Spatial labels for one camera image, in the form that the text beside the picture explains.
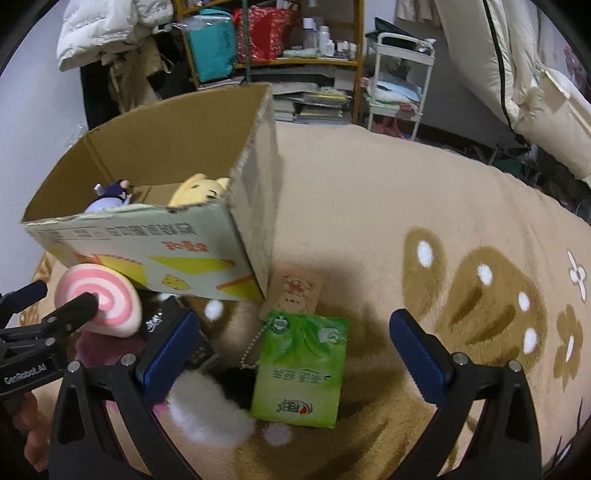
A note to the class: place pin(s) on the group of white bottles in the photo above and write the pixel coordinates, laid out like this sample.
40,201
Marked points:
325,39

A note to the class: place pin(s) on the white down jacket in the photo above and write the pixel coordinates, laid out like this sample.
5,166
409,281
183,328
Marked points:
106,23

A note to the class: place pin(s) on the white trolley cart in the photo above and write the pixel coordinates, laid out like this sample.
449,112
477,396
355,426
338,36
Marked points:
397,92

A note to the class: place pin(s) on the cardboard box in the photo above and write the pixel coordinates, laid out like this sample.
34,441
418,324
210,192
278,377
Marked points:
184,258

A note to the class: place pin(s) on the beige coat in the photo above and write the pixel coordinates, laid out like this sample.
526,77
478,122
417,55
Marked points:
136,78

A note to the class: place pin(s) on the purple plush doll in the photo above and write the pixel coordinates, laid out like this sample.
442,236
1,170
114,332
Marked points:
111,196

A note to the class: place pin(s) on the beige printed blanket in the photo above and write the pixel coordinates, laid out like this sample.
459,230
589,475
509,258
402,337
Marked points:
392,207

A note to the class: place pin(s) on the white fluffy plush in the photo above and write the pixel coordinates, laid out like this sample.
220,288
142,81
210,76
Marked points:
207,410

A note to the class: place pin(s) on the wooden shelf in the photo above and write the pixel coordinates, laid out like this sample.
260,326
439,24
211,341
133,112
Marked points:
341,64

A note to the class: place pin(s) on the green packet plush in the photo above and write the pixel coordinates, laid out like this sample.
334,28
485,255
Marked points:
300,369

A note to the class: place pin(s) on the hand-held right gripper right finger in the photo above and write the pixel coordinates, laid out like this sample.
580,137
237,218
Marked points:
415,355

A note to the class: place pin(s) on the green pole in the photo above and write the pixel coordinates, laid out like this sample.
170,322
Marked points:
248,41

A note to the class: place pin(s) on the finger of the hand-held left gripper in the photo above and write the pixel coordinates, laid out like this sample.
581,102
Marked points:
74,310
25,293

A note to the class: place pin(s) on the yellow plush toy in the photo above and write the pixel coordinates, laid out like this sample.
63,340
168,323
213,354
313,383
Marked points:
196,189

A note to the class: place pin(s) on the teal bag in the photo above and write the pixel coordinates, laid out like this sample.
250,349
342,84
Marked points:
212,46

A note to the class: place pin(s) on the white duvet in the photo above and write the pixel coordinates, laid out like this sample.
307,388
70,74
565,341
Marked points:
508,55

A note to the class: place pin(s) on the pink swirl plush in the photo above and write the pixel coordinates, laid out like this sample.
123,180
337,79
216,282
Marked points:
111,295

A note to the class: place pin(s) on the person's left hand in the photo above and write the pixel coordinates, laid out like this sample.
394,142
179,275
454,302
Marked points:
34,434

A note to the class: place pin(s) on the stack of books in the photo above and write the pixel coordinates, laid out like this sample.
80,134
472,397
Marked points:
314,104

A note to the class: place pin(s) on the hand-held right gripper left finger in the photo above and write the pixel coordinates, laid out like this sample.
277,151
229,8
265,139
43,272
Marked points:
168,355

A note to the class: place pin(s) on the black garment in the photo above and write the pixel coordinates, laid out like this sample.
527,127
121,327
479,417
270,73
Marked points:
97,97

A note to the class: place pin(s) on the red patterned bag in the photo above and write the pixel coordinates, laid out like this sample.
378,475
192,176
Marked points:
265,34

